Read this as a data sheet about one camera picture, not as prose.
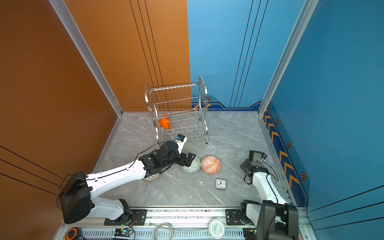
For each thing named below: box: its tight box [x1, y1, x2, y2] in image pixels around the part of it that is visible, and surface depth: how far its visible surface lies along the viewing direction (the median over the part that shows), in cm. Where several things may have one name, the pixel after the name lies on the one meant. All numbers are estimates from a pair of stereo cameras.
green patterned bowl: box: [181, 157, 201, 175], surface depth 90 cm
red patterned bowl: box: [201, 155, 221, 175], surface depth 91 cm
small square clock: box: [215, 177, 227, 190], surface depth 84 cm
